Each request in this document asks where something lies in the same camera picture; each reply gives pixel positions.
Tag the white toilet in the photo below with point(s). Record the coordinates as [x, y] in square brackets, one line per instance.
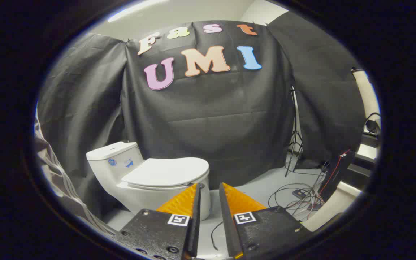
[114, 162]

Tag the white ledge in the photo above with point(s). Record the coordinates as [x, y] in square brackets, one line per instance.
[332, 207]

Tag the black backdrop cloth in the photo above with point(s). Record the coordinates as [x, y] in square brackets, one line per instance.
[211, 119]

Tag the white toilet lid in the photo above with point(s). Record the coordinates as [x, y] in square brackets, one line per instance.
[166, 171]

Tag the white rolled column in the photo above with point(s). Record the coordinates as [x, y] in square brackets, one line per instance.
[367, 94]

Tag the black tripod stand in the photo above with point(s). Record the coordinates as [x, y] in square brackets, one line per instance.
[295, 119]

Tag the striped grey cloth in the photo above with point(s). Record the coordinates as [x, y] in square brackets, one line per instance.
[58, 177]

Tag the small black floor box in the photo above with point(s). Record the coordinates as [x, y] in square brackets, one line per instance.
[299, 193]

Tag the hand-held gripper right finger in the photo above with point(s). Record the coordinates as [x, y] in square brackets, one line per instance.
[226, 220]

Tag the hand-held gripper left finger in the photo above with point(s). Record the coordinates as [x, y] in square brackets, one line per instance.
[195, 216]

